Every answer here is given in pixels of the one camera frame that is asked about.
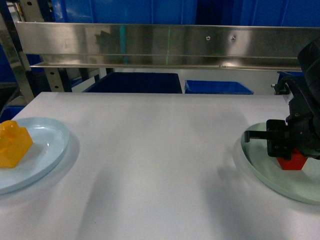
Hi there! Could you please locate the dark blue bin centre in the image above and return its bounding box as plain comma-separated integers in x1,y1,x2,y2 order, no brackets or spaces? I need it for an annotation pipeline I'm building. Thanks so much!
84,72,183,94

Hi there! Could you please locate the red toy block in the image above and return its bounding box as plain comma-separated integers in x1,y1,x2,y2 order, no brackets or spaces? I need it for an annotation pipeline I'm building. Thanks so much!
276,148,308,171

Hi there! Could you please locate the small blue bin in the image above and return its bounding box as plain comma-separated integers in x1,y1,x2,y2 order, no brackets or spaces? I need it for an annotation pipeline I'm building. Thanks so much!
184,80,254,95

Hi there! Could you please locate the yellow toy block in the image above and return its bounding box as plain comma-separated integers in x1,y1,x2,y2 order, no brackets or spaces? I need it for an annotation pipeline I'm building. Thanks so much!
0,120,33,168

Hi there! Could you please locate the perforated metal rack post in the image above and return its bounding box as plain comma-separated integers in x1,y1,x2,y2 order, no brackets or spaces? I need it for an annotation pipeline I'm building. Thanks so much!
40,55,65,92

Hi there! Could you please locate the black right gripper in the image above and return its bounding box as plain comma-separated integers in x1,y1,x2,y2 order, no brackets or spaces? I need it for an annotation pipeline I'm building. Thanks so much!
244,76,320,160

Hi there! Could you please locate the light green plate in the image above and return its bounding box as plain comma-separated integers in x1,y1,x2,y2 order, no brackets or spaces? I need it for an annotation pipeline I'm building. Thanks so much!
240,134,320,205

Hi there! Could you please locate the light blue plate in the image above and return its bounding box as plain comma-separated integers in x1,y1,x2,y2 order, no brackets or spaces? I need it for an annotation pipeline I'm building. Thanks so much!
0,117,70,195

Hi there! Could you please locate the stainless steel shelf rail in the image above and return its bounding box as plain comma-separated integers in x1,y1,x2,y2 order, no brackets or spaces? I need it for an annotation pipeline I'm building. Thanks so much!
16,22,320,71

